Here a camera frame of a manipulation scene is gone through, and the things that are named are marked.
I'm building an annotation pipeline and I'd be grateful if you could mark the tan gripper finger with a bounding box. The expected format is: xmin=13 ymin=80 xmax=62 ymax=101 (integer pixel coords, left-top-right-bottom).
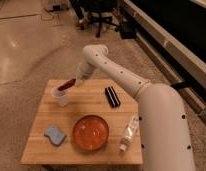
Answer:
xmin=75 ymin=79 xmax=84 ymax=86

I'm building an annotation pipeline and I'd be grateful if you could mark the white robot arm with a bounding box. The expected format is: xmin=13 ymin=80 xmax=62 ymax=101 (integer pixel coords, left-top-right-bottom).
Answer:
xmin=78 ymin=44 xmax=196 ymax=171

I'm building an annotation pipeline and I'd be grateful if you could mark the white ceramic cup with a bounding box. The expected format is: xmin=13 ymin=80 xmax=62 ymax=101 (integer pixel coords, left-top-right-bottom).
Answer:
xmin=51 ymin=86 xmax=68 ymax=107

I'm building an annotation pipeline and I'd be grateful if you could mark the black striped block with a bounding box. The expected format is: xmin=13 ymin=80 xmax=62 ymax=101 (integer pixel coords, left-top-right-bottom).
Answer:
xmin=105 ymin=87 xmax=121 ymax=108

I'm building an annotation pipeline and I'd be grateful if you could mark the wooden table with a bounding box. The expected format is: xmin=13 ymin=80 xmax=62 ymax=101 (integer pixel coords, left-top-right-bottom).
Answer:
xmin=21 ymin=79 xmax=143 ymax=166

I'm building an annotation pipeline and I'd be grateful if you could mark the orange bowl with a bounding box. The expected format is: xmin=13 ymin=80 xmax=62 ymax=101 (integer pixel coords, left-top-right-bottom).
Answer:
xmin=72 ymin=115 xmax=109 ymax=151

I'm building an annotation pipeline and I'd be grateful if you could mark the blue sponge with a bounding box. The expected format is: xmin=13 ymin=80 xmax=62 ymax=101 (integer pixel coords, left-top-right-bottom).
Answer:
xmin=44 ymin=125 xmax=66 ymax=146

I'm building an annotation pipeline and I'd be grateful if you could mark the white plastic bottle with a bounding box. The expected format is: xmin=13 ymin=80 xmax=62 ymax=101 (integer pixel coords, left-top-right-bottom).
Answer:
xmin=119 ymin=115 xmax=139 ymax=152

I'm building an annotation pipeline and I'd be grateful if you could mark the black office chair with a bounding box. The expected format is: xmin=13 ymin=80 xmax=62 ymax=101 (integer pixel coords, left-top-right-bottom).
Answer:
xmin=69 ymin=0 xmax=119 ymax=38

